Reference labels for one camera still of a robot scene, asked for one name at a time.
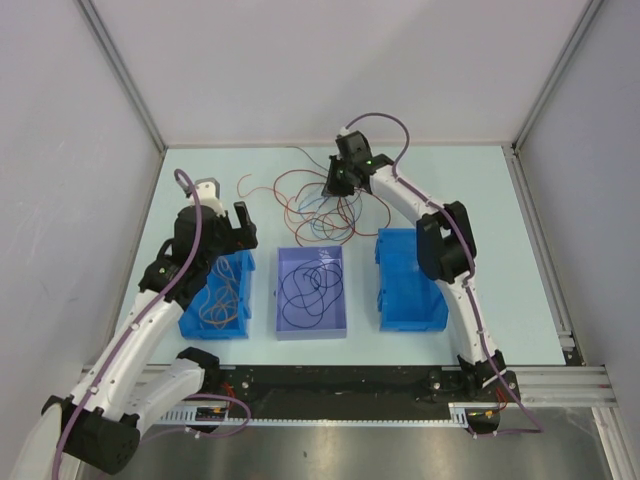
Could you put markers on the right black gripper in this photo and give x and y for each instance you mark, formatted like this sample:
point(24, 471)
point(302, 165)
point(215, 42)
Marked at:
point(331, 188)

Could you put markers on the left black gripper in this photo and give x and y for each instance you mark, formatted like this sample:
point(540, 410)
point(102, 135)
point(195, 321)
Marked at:
point(240, 237)

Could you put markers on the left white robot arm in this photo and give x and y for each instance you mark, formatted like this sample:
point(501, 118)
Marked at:
point(106, 414)

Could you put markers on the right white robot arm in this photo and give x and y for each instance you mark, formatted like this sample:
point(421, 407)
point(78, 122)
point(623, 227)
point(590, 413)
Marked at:
point(446, 248)

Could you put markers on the left blue bin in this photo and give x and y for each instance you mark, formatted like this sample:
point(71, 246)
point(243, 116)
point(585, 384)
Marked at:
point(221, 309)

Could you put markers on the blue bin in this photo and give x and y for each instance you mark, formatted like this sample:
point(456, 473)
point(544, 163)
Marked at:
point(221, 309)
point(408, 301)

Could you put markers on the middle purple tray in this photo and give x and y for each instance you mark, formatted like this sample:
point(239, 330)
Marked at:
point(310, 294)

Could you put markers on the right blue bin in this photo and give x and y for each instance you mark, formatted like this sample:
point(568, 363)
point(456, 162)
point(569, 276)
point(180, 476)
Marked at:
point(408, 301)

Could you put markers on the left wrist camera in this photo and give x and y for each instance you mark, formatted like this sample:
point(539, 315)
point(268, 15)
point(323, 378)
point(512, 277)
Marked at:
point(208, 191)

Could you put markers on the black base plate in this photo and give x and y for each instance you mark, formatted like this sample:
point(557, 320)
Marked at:
point(355, 393)

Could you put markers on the slotted cable duct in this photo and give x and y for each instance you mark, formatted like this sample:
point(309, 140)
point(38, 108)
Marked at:
point(185, 416)

